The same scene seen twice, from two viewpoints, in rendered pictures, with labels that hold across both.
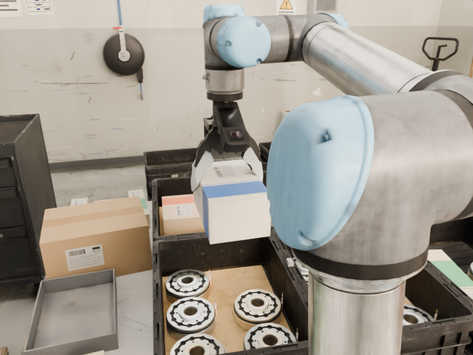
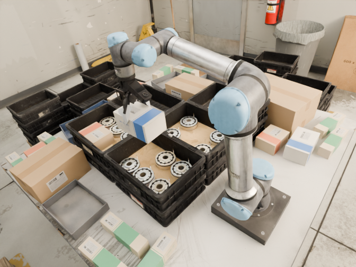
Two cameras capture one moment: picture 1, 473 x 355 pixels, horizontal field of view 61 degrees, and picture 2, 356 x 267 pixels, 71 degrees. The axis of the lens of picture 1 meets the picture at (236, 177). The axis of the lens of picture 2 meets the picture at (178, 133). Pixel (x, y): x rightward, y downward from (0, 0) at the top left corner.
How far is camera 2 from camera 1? 0.45 m
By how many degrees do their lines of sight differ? 31
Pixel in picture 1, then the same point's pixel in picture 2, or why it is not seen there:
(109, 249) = (68, 170)
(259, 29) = (152, 49)
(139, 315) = (106, 191)
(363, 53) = (203, 54)
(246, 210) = (157, 123)
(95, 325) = (89, 206)
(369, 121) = (245, 96)
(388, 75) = (219, 64)
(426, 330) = not seen: hidden behind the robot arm
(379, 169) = (251, 107)
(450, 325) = not seen: hidden behind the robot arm
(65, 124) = not seen: outside the picture
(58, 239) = (39, 179)
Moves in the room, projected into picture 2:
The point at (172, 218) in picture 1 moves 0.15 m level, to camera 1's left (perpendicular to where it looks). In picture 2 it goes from (97, 140) to (69, 153)
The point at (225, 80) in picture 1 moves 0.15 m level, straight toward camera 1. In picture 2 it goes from (129, 70) to (150, 83)
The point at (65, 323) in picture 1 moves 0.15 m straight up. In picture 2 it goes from (72, 214) to (61, 195)
